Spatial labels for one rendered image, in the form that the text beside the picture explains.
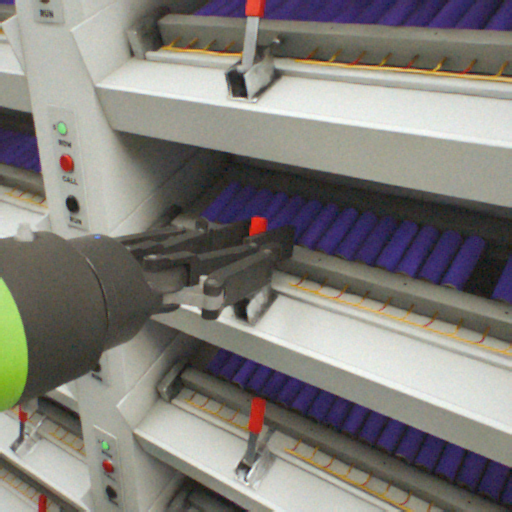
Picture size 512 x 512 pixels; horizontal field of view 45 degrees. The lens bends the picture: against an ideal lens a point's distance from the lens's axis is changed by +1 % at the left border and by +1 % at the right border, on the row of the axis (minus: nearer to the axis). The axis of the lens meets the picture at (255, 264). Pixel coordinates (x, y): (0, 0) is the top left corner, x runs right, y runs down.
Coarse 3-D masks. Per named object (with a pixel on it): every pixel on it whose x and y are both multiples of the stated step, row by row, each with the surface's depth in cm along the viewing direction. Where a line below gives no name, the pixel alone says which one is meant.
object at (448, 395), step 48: (192, 192) 70; (384, 192) 61; (432, 192) 58; (288, 288) 58; (336, 288) 56; (240, 336) 56; (288, 336) 53; (336, 336) 52; (384, 336) 51; (480, 336) 49; (336, 384) 52; (384, 384) 48; (432, 384) 47; (480, 384) 46; (432, 432) 49; (480, 432) 45
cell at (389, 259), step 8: (408, 224) 58; (400, 232) 57; (408, 232) 57; (416, 232) 58; (392, 240) 57; (400, 240) 56; (408, 240) 57; (384, 248) 56; (392, 248) 56; (400, 248) 56; (384, 256) 55; (392, 256) 55; (400, 256) 56; (376, 264) 55; (384, 264) 55; (392, 264) 55
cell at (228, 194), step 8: (232, 184) 68; (240, 184) 69; (224, 192) 67; (232, 192) 68; (216, 200) 67; (224, 200) 67; (208, 208) 66; (216, 208) 66; (200, 216) 66; (208, 216) 65; (216, 216) 66
